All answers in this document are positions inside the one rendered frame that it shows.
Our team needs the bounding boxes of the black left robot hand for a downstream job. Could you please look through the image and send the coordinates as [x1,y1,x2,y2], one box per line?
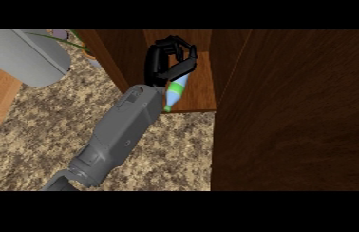
[144,34,200,88]

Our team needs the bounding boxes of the green potted plant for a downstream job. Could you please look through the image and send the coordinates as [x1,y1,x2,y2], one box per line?
[26,29,103,68]

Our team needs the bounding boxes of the blue green water bottle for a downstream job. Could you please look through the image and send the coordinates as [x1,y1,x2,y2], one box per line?
[162,73,191,113]

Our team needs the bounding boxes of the dark wooden cabinet door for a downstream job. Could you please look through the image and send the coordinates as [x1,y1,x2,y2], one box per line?
[209,29,359,192]

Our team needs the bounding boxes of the brown wooden cabinet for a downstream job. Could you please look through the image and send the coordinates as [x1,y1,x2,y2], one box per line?
[76,29,219,114]

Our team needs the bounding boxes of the pale brown wooden board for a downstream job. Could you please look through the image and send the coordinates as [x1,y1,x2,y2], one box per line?
[0,68,24,125]

